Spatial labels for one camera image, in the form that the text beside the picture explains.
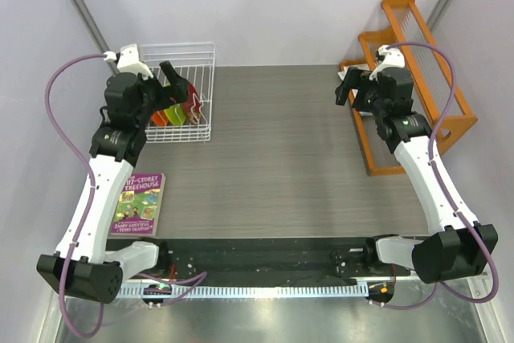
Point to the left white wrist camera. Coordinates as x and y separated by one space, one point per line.
128 60

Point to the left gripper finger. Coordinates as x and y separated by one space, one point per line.
169 72
180 92

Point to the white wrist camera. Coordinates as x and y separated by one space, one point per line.
128 60
387 57

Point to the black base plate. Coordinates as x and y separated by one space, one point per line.
273 262

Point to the purple treehouse book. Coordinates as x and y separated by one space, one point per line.
138 207

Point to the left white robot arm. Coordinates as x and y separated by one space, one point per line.
80 266

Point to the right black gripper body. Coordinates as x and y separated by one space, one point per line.
367 100

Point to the lime green plate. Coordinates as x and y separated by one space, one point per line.
174 112

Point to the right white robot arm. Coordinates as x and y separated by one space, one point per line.
457 241

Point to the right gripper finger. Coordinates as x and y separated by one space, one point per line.
342 94
352 77

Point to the orange plate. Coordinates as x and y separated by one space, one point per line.
160 119

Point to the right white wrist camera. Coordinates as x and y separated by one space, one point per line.
387 57

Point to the white wire dish rack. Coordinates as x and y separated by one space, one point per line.
187 70

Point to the orange wooden rack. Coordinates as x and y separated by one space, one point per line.
432 85

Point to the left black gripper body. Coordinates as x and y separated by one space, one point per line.
155 96

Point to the red floral plate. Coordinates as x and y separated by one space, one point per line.
192 107

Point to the perforated metal rail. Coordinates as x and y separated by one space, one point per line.
137 290

